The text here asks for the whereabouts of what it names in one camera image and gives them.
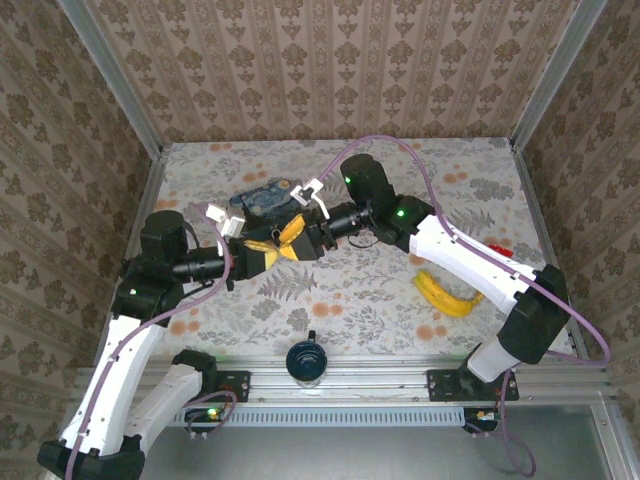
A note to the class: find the yellow banana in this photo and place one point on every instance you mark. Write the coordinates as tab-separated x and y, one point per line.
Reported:
445	300

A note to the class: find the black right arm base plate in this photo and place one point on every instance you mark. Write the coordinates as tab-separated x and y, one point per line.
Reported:
445	385

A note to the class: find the aluminium mounting rail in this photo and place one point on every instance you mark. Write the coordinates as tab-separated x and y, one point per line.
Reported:
375	370

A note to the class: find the black left controller box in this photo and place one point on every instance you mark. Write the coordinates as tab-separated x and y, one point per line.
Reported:
202	419

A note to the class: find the grey metal panel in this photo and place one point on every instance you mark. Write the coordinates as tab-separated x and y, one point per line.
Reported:
350	455

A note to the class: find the small red object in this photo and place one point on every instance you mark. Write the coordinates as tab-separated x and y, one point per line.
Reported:
500	250

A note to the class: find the floral tablecloth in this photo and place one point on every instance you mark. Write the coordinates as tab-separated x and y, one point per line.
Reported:
350	310

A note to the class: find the black right controller box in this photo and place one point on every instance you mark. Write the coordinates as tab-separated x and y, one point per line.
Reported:
480	419

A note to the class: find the black controller box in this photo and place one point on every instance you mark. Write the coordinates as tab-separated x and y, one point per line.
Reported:
202	419
480	419

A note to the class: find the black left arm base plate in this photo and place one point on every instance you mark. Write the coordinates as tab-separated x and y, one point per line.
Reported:
235	385

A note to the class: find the starry night print tin box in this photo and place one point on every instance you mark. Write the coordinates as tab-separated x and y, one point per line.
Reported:
260	200

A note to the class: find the aluminium frame post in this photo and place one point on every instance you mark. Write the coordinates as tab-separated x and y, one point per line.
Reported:
556	70
121	85

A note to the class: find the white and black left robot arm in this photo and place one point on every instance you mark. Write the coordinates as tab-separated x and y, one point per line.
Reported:
125	360

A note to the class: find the aluminium side rail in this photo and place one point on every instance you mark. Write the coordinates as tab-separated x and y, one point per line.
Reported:
529	190
148	200

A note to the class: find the dark blue mug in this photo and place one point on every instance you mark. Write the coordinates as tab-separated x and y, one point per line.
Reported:
306	360

